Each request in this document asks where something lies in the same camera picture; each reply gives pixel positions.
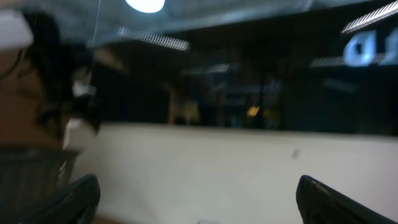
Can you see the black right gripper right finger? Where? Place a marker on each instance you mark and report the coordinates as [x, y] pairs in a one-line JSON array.
[[321, 204]]

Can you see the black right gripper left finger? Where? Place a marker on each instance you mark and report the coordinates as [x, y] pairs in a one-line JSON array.
[[76, 203]]

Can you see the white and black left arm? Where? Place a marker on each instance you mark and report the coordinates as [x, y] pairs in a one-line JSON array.
[[45, 81]]

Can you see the dark grey plastic basket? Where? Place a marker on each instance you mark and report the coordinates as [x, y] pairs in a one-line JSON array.
[[31, 173]]

